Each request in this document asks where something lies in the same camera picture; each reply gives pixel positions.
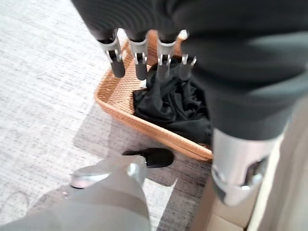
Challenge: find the black garment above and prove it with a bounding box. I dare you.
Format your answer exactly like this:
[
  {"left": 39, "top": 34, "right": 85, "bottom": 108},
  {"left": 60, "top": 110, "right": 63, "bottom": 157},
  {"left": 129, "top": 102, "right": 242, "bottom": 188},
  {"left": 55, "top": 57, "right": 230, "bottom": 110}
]
[{"left": 132, "top": 56, "right": 214, "bottom": 145}]

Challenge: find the robot silver leg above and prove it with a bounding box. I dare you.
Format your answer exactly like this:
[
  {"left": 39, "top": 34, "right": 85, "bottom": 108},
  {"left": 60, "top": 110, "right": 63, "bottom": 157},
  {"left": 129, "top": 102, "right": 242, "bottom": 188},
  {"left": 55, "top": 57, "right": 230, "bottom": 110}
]
[{"left": 0, "top": 155, "right": 152, "bottom": 231}]

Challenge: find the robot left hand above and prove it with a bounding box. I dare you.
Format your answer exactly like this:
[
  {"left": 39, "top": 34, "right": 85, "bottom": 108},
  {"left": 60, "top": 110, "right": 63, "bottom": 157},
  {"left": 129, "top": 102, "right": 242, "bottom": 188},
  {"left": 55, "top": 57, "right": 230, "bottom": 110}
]
[{"left": 71, "top": 0, "right": 308, "bottom": 207}]

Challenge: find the woven wicker basket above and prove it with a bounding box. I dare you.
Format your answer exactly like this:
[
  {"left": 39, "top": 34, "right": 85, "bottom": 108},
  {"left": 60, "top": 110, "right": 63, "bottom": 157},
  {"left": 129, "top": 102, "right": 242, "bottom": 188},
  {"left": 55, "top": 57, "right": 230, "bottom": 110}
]
[{"left": 94, "top": 30, "right": 214, "bottom": 161}]

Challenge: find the robot dark foot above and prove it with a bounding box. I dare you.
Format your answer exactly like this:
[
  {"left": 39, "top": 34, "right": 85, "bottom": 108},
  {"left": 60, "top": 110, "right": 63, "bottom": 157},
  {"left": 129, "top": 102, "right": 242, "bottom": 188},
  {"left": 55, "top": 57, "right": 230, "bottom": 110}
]
[{"left": 122, "top": 147, "right": 175, "bottom": 168}]

